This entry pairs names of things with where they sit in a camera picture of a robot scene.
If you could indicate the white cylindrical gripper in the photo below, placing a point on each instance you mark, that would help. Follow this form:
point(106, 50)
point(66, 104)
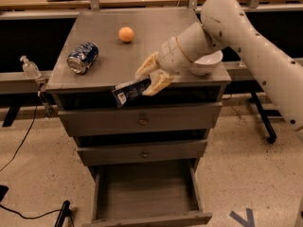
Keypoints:
point(169, 55)

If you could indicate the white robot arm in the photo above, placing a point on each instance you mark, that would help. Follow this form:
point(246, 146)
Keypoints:
point(224, 23)

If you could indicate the grey top drawer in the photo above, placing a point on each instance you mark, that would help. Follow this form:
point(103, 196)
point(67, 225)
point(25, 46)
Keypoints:
point(140, 119)

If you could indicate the grey wooden drawer cabinet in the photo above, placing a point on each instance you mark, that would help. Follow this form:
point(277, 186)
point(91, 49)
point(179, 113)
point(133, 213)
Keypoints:
point(117, 62)

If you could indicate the grey middle drawer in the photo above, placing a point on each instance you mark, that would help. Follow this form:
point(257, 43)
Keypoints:
point(139, 153)

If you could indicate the grey open bottom drawer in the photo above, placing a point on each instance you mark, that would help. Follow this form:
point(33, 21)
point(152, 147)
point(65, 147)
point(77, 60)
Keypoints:
point(158, 194)

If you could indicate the orange fruit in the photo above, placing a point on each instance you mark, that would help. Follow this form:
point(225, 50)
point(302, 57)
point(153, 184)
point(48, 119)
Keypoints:
point(126, 34)

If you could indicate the white ceramic bowl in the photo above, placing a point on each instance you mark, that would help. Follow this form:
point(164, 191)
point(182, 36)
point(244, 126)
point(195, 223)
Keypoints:
point(206, 64)

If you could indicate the blue crushed soda can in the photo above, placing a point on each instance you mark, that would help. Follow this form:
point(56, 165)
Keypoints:
point(82, 57)

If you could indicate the clear sanitizer pump bottle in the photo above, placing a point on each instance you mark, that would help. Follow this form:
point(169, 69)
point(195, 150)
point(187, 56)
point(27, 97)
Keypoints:
point(30, 68)

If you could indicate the black table leg right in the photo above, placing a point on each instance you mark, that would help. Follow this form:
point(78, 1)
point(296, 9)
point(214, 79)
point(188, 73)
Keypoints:
point(272, 135)

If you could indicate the black stand foot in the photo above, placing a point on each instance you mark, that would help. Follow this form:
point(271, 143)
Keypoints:
point(64, 213)

